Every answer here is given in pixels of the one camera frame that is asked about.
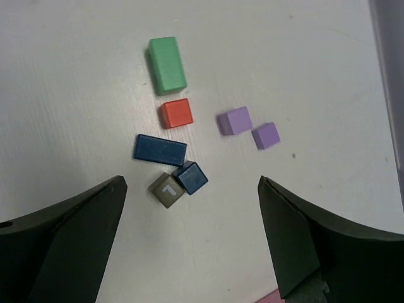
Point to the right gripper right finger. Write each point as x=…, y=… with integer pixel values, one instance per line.
x=321, y=257

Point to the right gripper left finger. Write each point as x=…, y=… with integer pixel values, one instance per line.
x=59, y=253

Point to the pink plastic box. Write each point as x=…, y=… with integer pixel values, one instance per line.
x=273, y=297

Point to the purple wood cube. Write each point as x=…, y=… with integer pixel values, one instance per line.
x=235, y=121
x=266, y=135

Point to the red wood cube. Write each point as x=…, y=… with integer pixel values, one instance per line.
x=175, y=113

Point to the green arch wood block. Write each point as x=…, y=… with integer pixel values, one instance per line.
x=167, y=65

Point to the long blue wood block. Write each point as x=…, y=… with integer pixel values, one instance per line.
x=159, y=150

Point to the olive grey wood cube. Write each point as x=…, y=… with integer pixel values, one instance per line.
x=166, y=190

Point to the small blue wood cube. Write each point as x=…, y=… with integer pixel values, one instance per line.
x=190, y=177

